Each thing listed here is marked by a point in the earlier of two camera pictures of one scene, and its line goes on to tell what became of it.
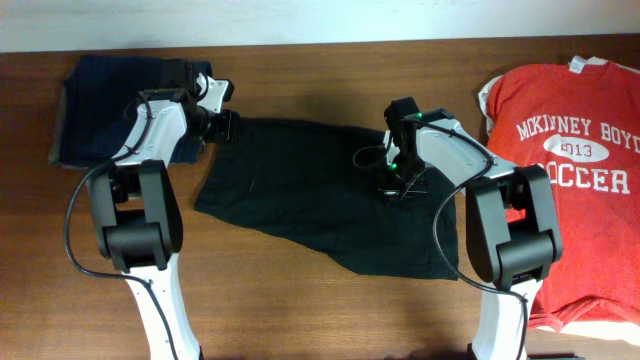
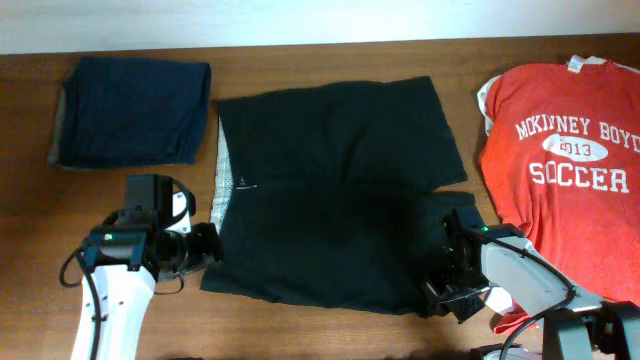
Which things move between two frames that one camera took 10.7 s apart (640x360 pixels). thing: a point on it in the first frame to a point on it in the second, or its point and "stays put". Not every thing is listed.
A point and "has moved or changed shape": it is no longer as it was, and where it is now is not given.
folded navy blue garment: (96, 106) stays put
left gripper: (226, 125) to (206, 245)
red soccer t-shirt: (580, 122) stays put
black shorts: (318, 181) has moved or changed shape
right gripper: (400, 183) to (445, 281)
